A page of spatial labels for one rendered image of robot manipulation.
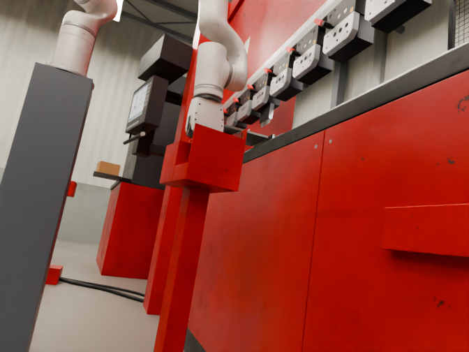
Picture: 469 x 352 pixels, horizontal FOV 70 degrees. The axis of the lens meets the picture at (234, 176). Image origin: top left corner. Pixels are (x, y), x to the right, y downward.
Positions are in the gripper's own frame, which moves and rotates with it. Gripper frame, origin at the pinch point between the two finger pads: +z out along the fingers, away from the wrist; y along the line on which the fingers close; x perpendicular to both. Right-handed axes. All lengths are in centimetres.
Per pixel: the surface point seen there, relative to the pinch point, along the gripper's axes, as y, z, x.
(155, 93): -28, -69, -146
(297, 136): -23.1, -7.3, 12.6
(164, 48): -31, -106, -148
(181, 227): 2.6, 20.7, -3.6
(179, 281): 2.5, 34.7, -2.0
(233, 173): -7.4, 5.0, 5.0
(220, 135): -2.5, -4.7, 5.0
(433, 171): -13, 8, 55
